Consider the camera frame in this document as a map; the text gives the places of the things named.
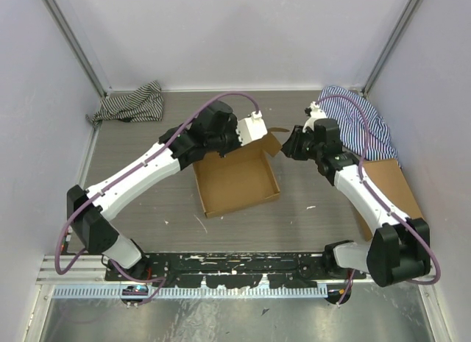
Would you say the folded brown cardboard box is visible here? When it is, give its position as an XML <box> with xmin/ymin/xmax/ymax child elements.
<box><xmin>363</xmin><ymin>159</ymin><xmax>424</xmax><ymax>219</ymax></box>

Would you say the left aluminium corner post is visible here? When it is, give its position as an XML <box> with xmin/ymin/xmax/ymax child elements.
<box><xmin>42</xmin><ymin>0</ymin><xmax>107</xmax><ymax>98</ymax></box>

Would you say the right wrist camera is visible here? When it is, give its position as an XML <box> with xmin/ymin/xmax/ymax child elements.
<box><xmin>302</xmin><ymin>101</ymin><xmax>327</xmax><ymax>133</ymax></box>

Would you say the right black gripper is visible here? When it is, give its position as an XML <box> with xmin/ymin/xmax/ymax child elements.
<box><xmin>280</xmin><ymin>124</ymin><xmax>323</xmax><ymax>161</ymax></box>

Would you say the brown cardboard box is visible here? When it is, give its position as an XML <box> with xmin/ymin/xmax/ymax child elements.
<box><xmin>363</xmin><ymin>159</ymin><xmax>424</xmax><ymax>219</ymax></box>
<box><xmin>193</xmin><ymin>127</ymin><xmax>288</xmax><ymax>218</ymax></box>

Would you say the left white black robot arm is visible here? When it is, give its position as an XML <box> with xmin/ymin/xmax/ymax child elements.
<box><xmin>67</xmin><ymin>101</ymin><xmax>241</xmax><ymax>281</ymax></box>

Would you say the black white striped cloth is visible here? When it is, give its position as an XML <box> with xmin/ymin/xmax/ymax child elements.
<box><xmin>85</xmin><ymin>80</ymin><xmax>164</xmax><ymax>129</ymax></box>

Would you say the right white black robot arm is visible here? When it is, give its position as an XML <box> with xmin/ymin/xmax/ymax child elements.
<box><xmin>281</xmin><ymin>118</ymin><xmax>431</xmax><ymax>287</ymax></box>

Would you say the right aluminium corner post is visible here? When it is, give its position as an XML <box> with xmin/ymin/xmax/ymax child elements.
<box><xmin>361</xmin><ymin>0</ymin><xmax>423</xmax><ymax>98</ymax></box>

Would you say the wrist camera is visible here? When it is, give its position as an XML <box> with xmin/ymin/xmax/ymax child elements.
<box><xmin>302</xmin><ymin>101</ymin><xmax>327</xmax><ymax>133</ymax></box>
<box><xmin>236</xmin><ymin>112</ymin><xmax>268</xmax><ymax>146</ymax></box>

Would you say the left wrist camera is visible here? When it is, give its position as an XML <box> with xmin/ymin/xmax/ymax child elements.
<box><xmin>236</xmin><ymin>112</ymin><xmax>268</xmax><ymax>146</ymax></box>

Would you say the aluminium front rail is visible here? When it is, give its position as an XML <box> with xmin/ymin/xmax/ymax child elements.
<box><xmin>35</xmin><ymin>252</ymin><xmax>438</xmax><ymax>284</ymax></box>

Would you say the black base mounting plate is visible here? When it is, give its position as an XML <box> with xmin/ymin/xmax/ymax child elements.
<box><xmin>126</xmin><ymin>252</ymin><xmax>351</xmax><ymax>289</ymax></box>

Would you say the blue white striped cloth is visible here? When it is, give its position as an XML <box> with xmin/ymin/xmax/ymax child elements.
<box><xmin>318</xmin><ymin>86</ymin><xmax>397</xmax><ymax>161</ymax></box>

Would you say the aluminium corner post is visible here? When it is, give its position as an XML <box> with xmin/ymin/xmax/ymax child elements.
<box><xmin>361</xmin><ymin>0</ymin><xmax>423</xmax><ymax>98</ymax></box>
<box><xmin>42</xmin><ymin>0</ymin><xmax>107</xmax><ymax>98</ymax></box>

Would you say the white slotted cable duct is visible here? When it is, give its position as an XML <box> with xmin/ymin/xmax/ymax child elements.
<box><xmin>52</xmin><ymin>283</ymin><xmax>328</xmax><ymax>300</ymax></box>

